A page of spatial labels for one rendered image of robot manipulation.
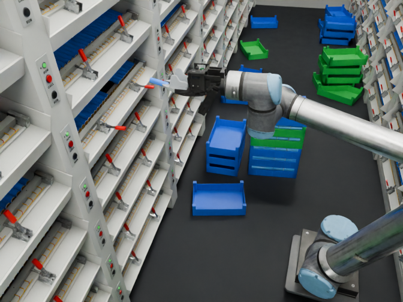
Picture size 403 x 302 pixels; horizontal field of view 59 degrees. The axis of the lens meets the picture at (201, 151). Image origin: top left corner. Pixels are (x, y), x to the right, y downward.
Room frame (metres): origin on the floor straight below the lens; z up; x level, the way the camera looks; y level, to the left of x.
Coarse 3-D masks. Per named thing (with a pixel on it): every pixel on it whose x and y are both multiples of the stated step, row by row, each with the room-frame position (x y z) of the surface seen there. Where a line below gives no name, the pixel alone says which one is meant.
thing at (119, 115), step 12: (132, 60) 1.40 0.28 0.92; (144, 60) 1.39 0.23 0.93; (156, 60) 1.37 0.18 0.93; (144, 72) 1.34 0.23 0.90; (156, 72) 1.37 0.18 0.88; (144, 84) 1.25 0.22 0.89; (132, 96) 1.16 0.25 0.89; (120, 108) 1.08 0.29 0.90; (132, 108) 1.13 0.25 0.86; (108, 120) 1.00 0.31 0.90; (120, 120) 1.02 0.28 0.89; (84, 144) 0.87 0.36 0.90; (96, 144) 0.88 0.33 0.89; (108, 144) 0.94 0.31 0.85; (96, 156) 0.85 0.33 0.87
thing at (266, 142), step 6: (252, 138) 1.64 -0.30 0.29; (300, 138) 1.60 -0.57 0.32; (252, 144) 1.64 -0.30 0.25; (258, 144) 1.63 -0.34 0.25; (264, 144) 1.63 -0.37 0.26; (270, 144) 1.62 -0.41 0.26; (276, 144) 1.62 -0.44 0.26; (282, 144) 1.61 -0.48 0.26; (288, 144) 1.60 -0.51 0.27; (294, 144) 1.60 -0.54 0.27; (300, 144) 1.59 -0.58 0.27
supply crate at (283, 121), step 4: (304, 96) 1.78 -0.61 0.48; (280, 120) 1.62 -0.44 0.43; (284, 120) 1.61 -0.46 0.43; (288, 120) 1.61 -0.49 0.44; (292, 120) 1.61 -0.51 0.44; (276, 124) 1.62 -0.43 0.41; (280, 124) 1.61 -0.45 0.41; (284, 124) 1.61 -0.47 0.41; (288, 124) 1.61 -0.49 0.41; (292, 124) 1.60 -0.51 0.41; (296, 124) 1.60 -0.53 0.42; (300, 124) 1.60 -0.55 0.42
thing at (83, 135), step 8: (136, 72) 1.29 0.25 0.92; (128, 80) 1.22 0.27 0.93; (136, 80) 1.26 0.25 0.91; (120, 88) 1.16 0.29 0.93; (112, 96) 1.10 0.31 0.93; (104, 104) 1.05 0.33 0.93; (104, 112) 1.02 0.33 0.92; (96, 120) 0.96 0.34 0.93; (88, 128) 0.92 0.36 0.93; (80, 136) 0.88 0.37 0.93
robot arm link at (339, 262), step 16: (400, 208) 0.69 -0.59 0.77; (384, 224) 0.68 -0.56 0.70; (400, 224) 0.65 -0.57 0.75; (352, 240) 0.73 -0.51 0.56; (368, 240) 0.68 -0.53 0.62; (384, 240) 0.65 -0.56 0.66; (400, 240) 0.63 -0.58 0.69; (320, 256) 0.76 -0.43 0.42; (336, 256) 0.72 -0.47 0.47; (352, 256) 0.69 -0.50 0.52; (368, 256) 0.66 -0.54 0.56; (384, 256) 0.65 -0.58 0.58; (304, 272) 0.74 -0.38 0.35; (320, 272) 0.72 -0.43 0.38; (336, 272) 0.70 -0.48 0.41; (352, 272) 0.69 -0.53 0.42; (320, 288) 0.69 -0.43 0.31; (336, 288) 0.68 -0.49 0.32
